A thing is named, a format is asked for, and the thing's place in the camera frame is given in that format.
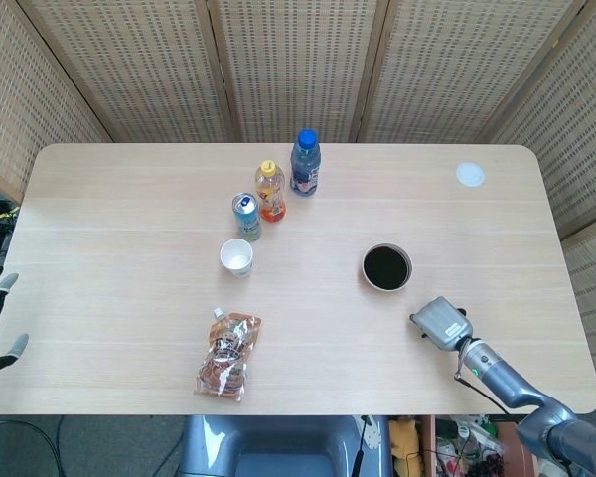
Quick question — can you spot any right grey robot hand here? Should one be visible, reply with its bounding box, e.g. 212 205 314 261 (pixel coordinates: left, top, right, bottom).
409 296 474 354

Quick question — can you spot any white cup of dark liquid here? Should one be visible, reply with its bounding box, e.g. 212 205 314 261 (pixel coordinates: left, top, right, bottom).
361 242 413 293

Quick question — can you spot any yellow plush toy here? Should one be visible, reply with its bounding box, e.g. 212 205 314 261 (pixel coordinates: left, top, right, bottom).
390 416 422 477

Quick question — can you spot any brown wooden crate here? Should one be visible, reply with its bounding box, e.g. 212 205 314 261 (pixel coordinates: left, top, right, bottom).
419 414 540 477

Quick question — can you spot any white round table grommet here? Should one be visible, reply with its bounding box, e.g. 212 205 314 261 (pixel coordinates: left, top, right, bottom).
455 162 487 188

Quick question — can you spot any grey robot torso base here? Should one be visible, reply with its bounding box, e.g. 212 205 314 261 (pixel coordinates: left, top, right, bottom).
181 414 393 477

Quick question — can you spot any blue-capped blue drink bottle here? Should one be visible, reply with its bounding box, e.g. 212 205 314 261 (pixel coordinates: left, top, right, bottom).
289 129 324 199

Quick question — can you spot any white paper cup blue flower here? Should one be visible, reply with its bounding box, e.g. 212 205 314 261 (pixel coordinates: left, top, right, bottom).
219 238 254 279

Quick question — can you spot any yellow-capped orange drink bottle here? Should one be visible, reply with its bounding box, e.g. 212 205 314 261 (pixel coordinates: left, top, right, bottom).
254 159 288 224

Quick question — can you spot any brown spout drink pouch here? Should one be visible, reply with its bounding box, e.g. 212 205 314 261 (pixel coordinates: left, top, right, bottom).
194 307 263 402

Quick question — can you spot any light blue drink can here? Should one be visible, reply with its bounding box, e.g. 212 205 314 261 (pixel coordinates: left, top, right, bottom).
231 193 262 243

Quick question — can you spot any woven wooden folding screen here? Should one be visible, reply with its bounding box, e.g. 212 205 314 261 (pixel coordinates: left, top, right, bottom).
0 0 596 367

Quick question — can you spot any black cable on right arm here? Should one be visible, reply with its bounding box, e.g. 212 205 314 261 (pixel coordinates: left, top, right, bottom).
454 342 509 414

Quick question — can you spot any black floor cable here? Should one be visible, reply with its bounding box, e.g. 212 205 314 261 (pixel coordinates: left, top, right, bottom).
0 416 64 477

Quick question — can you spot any white perforated bracket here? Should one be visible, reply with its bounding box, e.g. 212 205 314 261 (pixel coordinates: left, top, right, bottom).
360 415 381 451

